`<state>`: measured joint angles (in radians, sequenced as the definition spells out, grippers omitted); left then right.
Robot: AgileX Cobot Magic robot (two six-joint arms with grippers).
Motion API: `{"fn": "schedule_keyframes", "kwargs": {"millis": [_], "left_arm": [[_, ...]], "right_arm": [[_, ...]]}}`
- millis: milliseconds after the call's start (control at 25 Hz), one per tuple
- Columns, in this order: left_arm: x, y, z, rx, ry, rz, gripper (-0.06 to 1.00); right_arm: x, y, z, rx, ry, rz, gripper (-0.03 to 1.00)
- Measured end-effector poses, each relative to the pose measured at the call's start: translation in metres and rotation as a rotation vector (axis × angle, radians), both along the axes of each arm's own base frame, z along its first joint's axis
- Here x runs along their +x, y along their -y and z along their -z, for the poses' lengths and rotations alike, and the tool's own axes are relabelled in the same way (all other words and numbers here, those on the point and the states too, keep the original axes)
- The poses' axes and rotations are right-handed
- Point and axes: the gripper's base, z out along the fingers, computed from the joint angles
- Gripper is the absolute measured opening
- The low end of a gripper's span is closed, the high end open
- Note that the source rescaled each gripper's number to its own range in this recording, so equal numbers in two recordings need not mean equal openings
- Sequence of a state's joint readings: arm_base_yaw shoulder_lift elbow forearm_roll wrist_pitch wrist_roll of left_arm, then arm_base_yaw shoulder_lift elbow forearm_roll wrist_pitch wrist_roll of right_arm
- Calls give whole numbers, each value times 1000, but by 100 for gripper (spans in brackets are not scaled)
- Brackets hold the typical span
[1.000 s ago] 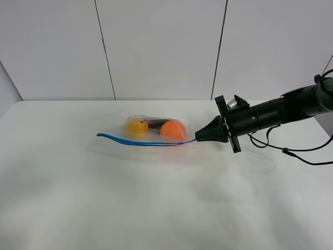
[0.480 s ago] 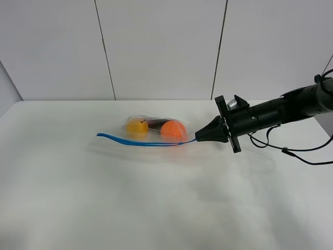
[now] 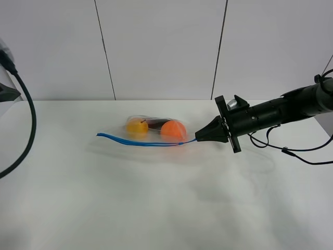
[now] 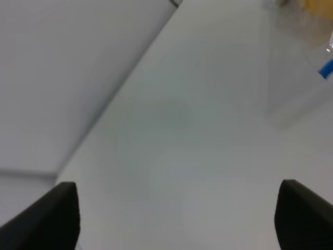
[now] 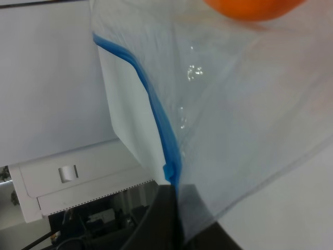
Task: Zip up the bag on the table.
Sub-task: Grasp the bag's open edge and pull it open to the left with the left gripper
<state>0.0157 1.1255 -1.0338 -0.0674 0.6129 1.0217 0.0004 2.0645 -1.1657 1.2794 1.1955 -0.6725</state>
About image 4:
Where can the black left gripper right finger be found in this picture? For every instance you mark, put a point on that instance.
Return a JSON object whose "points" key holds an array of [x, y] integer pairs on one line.
{"points": [[303, 219]]}

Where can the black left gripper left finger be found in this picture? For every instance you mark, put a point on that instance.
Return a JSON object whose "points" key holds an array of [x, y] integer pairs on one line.
{"points": [[52, 222]]}

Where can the clear plastic zip bag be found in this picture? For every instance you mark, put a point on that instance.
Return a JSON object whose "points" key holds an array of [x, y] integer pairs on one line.
{"points": [[299, 79]]}

